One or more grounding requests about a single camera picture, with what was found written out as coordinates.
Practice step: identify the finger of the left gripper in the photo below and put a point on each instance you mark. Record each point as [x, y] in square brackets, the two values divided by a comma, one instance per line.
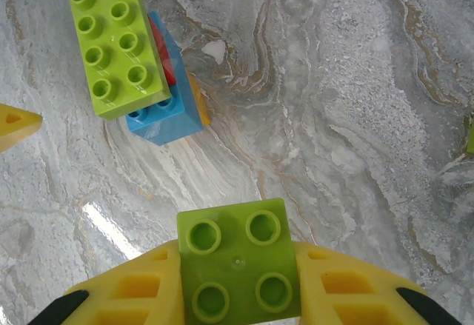
[18, 125]

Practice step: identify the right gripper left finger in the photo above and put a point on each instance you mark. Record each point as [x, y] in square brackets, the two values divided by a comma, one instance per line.
[166, 303]

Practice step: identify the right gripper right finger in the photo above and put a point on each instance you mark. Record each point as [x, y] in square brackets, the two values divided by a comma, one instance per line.
[314, 303]

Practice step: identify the green two-by-two lego brick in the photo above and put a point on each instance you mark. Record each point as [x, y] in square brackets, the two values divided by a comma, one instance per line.
[237, 258]
[471, 136]

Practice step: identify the green two-by-four lego brick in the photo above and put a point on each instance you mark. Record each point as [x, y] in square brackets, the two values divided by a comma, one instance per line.
[111, 43]

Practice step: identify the red two-by-two lego brick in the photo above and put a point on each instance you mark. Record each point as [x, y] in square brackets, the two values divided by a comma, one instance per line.
[164, 62]

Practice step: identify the blue two-by-four lego brick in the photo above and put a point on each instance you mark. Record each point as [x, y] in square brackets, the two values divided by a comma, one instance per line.
[174, 125]

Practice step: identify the orange two-by-two lego brick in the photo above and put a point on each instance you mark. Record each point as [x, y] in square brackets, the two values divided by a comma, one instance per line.
[200, 106]

